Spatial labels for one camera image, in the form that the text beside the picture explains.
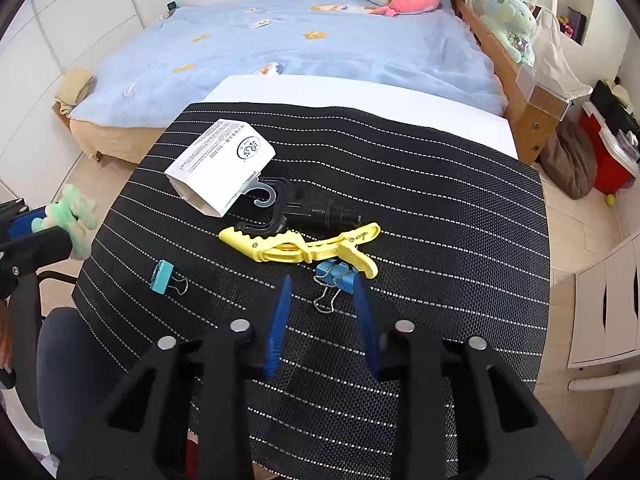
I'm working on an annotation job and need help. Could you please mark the wooden bed frame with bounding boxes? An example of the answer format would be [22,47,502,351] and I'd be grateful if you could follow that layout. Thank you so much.
[452,0,571,163]

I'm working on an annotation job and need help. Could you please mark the white paper box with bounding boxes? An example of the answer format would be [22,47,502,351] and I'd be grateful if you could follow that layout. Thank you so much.
[164,119,277,218]

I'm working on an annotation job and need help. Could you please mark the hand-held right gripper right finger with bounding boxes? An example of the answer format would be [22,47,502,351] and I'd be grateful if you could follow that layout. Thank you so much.
[352,275,586,480]

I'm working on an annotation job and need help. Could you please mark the white wardrobe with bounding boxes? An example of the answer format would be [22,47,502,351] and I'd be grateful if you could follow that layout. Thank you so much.
[0,0,151,78]

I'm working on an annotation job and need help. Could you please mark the black plastic hook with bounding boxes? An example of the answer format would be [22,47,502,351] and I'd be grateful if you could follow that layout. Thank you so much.
[235,176,362,236]

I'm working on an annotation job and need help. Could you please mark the light blue printed blanket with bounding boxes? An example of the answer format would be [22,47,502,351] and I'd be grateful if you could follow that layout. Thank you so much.
[70,0,506,123]

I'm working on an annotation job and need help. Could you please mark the red cooler box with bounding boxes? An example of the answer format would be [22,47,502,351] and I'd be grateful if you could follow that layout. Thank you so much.
[579,101,640,196]

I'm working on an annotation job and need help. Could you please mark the large pale green plush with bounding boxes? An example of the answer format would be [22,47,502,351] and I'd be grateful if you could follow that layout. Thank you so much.
[480,0,538,67]

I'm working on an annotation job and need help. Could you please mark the white folding fabric chair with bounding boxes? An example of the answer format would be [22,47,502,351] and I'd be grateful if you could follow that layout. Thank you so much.
[464,0,593,106]

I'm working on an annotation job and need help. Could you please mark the black striped woven mat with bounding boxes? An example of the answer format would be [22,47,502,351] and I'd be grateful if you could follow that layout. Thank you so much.
[72,101,553,478]

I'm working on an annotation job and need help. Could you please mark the yellow plastic clip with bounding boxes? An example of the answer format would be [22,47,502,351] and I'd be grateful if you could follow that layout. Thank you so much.
[218,222,382,279]

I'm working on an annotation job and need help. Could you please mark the beige folded cloth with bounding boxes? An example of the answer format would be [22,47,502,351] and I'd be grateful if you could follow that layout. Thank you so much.
[54,67,95,116]

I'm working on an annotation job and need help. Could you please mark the beige bed base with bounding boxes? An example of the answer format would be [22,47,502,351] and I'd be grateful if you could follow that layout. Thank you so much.
[69,119,151,163]

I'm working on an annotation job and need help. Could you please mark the clear plastic hanger hook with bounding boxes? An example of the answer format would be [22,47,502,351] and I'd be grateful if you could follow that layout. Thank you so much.
[239,172,278,209]

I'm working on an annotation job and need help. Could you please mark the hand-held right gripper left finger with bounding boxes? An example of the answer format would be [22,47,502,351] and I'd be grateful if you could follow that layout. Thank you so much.
[56,274,293,480]

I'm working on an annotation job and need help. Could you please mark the black bag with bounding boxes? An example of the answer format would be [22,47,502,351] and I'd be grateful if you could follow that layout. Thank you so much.
[591,80,640,136]

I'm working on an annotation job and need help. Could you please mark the teal binder clip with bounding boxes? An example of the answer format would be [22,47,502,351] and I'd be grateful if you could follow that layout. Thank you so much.
[152,260,190,297]

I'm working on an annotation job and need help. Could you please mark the brown cushion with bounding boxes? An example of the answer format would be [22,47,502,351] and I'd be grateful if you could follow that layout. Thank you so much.
[539,119,598,200]

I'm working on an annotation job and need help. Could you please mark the green plush hair clip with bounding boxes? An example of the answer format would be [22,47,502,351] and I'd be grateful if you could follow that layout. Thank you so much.
[44,184,101,261]

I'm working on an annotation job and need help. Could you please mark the blue binder clip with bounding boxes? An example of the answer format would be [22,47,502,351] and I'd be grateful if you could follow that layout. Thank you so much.
[312,258,360,313]

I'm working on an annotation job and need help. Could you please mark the white drawer cabinet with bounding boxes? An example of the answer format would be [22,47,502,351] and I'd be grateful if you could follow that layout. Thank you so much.
[567,232,640,391]

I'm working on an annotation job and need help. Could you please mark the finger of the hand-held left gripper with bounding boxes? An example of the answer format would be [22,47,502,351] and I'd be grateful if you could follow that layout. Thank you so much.
[0,227,76,301]
[0,199,50,241]

